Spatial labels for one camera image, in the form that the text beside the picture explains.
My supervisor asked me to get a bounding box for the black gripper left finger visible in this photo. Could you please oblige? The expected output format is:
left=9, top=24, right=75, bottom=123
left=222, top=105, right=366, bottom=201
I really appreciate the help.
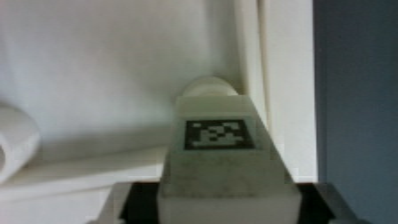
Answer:
left=87, top=182, right=160, bottom=224

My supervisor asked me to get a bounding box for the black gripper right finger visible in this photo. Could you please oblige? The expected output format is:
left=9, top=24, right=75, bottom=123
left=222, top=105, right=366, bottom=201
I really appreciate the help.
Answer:
left=297, top=183, right=371, bottom=224

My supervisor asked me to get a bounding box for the white table leg with tag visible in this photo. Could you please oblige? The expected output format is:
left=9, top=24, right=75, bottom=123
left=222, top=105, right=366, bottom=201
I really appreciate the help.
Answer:
left=156, top=77, right=302, bottom=224

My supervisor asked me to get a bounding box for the white square tabletop part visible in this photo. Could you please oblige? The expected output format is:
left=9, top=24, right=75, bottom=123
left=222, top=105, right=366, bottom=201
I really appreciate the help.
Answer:
left=0, top=0, right=256, bottom=224

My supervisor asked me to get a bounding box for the white L-shaped fence wall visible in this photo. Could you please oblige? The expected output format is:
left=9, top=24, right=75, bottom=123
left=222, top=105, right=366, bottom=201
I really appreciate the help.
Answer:
left=259, top=0, right=318, bottom=182

